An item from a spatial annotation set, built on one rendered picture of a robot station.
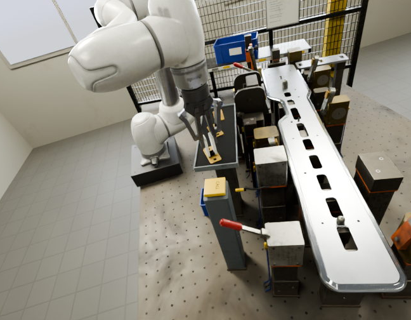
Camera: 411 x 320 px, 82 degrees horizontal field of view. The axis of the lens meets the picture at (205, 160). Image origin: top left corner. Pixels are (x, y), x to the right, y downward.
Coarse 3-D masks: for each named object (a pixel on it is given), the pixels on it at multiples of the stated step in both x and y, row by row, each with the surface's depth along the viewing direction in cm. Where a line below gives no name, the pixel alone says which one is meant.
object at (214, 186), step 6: (210, 180) 68; (216, 180) 67; (222, 180) 67; (204, 186) 67; (210, 186) 66; (216, 186) 66; (222, 186) 65; (204, 192) 65; (210, 192) 64; (216, 192) 64; (222, 192) 64
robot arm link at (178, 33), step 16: (160, 0) 45; (176, 0) 46; (192, 0) 48; (160, 16) 47; (176, 16) 47; (192, 16) 48; (160, 32) 47; (176, 32) 48; (192, 32) 49; (160, 48) 47; (176, 48) 49; (192, 48) 51; (176, 64) 53; (192, 64) 54
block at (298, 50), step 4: (292, 48) 156; (296, 48) 155; (300, 48) 153; (288, 52) 156; (292, 52) 152; (296, 52) 152; (300, 52) 152; (288, 56) 157; (292, 56) 154; (296, 56) 154; (300, 56) 153; (288, 60) 161; (292, 60) 156; (296, 60) 155; (300, 60) 156; (288, 64) 163; (300, 64) 157; (300, 68) 159; (300, 72) 161
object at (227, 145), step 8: (224, 112) 95; (232, 112) 93; (224, 120) 90; (232, 120) 89; (224, 128) 86; (232, 128) 85; (208, 136) 85; (224, 136) 83; (232, 136) 82; (208, 144) 81; (216, 144) 80; (224, 144) 79; (232, 144) 78; (200, 152) 79; (224, 152) 76; (232, 152) 75; (200, 160) 76; (208, 160) 75; (224, 160) 73; (232, 160) 72
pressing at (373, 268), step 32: (288, 128) 104; (320, 128) 99; (288, 160) 89; (320, 160) 86; (320, 192) 75; (352, 192) 73; (320, 224) 68; (352, 224) 65; (320, 256) 61; (352, 256) 59; (384, 256) 58; (352, 288) 55; (384, 288) 53
